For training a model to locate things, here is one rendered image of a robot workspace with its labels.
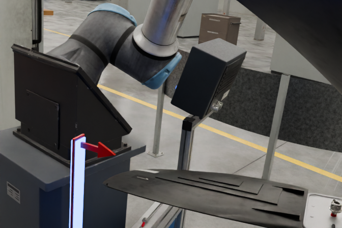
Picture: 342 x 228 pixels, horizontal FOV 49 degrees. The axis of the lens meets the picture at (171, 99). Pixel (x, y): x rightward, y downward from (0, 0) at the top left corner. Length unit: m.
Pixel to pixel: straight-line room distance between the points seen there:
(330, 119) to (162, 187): 2.00
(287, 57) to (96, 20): 6.27
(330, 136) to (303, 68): 4.62
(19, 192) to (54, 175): 0.14
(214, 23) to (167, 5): 6.58
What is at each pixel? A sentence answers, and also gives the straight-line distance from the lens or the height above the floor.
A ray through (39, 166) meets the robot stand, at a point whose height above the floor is 1.00.
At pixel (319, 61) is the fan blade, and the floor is 1.37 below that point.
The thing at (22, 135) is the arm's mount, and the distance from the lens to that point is 1.02.
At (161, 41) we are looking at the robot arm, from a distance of 0.88.
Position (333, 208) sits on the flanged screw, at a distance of 0.47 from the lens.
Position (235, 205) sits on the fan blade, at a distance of 0.45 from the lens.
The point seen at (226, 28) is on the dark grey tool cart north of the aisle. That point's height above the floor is 0.70.
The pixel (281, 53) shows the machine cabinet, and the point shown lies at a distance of 7.14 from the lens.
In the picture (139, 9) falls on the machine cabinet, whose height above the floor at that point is 0.55.
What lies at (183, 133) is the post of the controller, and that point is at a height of 1.02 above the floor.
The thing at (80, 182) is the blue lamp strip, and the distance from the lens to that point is 0.59.
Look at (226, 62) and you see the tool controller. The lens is 1.04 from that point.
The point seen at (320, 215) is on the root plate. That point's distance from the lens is 0.47.
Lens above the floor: 1.42
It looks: 17 degrees down
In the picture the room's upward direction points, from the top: 6 degrees clockwise
